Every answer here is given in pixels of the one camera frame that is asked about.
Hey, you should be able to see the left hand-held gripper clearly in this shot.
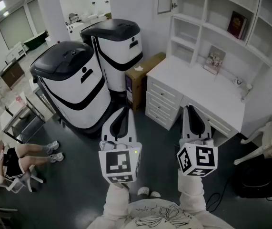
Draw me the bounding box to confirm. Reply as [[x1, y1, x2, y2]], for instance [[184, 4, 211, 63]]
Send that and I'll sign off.
[[98, 106, 142, 185]]

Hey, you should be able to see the dark red book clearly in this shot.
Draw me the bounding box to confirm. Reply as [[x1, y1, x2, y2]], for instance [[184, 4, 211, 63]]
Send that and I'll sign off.
[[227, 10, 248, 41]]

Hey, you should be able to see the white drawer with knob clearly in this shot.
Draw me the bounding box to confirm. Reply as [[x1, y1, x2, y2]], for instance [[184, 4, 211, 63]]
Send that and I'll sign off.
[[149, 79, 183, 100], [147, 94, 180, 115], [145, 107, 174, 126]]

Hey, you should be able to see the brown cardboard box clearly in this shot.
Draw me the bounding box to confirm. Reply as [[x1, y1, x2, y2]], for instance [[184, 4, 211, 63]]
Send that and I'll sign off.
[[124, 52, 167, 112]]

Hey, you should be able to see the white black service robot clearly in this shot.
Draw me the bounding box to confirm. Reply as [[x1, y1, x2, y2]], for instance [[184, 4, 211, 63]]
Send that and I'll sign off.
[[29, 40, 113, 136], [79, 18, 144, 93]]

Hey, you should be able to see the white counter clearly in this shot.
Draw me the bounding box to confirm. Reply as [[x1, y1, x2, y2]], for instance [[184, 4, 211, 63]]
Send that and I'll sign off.
[[66, 22, 85, 42]]

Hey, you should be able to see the person's right forearm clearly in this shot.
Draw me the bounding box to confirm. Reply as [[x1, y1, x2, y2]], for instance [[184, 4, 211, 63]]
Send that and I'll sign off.
[[177, 169, 235, 229]]

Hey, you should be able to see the photo cover book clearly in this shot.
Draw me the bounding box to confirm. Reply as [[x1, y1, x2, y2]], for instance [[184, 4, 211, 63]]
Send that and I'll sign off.
[[202, 45, 227, 75]]

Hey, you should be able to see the white table black frame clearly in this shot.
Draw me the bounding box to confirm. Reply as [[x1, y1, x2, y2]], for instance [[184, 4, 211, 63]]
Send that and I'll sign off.
[[0, 91, 46, 145]]

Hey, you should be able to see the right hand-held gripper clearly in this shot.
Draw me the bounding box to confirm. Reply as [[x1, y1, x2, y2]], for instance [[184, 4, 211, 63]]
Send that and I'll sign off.
[[176, 105, 219, 177]]

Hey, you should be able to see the small white figurine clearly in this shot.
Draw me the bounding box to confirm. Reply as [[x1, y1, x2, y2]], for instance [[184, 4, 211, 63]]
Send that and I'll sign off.
[[240, 83, 253, 103]]

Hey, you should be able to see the white desk with drawers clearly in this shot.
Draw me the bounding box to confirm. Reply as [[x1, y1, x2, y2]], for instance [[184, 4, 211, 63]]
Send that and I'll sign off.
[[145, 55, 246, 147]]

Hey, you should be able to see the person's white printed shirt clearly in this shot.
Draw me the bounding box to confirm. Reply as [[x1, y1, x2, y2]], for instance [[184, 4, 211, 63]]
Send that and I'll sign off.
[[126, 198, 222, 229]]

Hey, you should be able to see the grey folding chair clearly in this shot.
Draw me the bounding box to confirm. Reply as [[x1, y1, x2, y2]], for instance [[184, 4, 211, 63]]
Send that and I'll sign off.
[[68, 12, 80, 25]]

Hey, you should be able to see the white plastic chair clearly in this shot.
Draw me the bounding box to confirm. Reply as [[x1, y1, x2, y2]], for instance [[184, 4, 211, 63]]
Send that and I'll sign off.
[[4, 169, 44, 193]]

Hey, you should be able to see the dark green bathtub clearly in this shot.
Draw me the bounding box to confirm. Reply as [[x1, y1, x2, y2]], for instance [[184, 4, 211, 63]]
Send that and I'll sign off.
[[23, 31, 47, 51]]

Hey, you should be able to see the black cable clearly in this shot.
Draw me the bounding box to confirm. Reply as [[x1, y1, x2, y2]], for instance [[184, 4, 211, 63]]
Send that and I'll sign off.
[[205, 175, 230, 212]]

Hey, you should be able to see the black bag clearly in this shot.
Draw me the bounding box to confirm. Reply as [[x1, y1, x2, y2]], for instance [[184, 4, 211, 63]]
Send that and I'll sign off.
[[231, 152, 272, 199]]

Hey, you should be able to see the person's left forearm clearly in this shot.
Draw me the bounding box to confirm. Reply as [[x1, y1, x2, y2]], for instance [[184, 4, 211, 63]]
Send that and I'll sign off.
[[87, 182, 131, 229]]

